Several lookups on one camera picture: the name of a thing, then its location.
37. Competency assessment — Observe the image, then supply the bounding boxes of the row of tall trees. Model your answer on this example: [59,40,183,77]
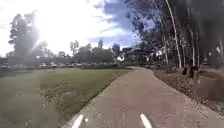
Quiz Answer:
[124,0,224,79]

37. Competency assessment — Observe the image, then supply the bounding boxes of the green grass lawn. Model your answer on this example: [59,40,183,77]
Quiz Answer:
[0,67,134,128]

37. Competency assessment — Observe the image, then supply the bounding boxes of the pale concrete path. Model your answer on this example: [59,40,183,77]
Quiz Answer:
[61,66,224,128]

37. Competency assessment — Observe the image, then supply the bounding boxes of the brown mulch ground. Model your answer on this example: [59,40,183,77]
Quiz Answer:
[143,64,224,118]

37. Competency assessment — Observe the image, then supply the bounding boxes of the row of parked cars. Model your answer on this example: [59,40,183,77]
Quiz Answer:
[0,61,121,72]

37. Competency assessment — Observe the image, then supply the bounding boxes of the robot's own part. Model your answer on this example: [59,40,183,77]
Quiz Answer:
[139,113,153,128]
[71,114,84,128]

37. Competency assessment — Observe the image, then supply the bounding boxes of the stand of dark trees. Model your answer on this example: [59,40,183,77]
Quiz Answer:
[0,11,141,68]

